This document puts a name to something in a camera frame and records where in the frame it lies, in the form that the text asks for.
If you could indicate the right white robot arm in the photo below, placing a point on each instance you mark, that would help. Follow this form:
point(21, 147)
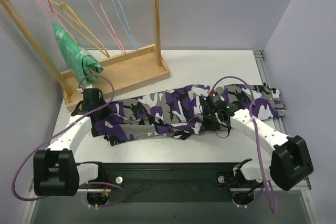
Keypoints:
point(290, 160)

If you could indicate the blue wire hanger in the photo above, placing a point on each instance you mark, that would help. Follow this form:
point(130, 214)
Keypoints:
point(124, 22)

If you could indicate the green patterned garment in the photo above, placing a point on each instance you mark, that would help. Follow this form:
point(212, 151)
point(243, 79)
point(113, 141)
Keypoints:
point(79, 61)

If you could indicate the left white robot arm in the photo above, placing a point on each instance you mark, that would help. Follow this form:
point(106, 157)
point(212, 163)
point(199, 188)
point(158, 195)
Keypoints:
point(56, 173)

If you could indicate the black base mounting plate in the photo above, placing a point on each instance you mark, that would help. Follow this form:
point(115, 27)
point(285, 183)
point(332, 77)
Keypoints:
point(170, 182)

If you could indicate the yellow plastic hanger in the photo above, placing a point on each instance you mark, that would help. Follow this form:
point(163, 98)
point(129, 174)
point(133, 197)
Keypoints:
point(77, 25)

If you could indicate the aluminium frame rail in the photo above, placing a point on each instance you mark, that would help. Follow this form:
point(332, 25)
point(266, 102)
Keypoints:
point(177, 113)

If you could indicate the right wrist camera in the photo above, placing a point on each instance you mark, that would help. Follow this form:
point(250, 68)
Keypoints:
point(214, 101)

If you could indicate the wooden clothes rack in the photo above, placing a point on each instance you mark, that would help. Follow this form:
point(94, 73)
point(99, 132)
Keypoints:
point(129, 71)

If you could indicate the pink wire hanger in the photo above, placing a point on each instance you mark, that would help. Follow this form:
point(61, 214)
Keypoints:
point(103, 17)
point(57, 15)

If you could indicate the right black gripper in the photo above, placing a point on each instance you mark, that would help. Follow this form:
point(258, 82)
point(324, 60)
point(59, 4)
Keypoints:
point(207, 117)

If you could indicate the left pink wire hanger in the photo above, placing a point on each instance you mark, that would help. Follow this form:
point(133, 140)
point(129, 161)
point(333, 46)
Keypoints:
point(57, 15)

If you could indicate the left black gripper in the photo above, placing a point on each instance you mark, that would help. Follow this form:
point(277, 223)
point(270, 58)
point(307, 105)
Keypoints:
point(98, 114)

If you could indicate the purple camouflage trousers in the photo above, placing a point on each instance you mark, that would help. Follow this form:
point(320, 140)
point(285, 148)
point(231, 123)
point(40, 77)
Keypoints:
point(180, 113)

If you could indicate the right pink wire hanger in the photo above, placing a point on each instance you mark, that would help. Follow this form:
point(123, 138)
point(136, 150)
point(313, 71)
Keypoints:
point(103, 17)

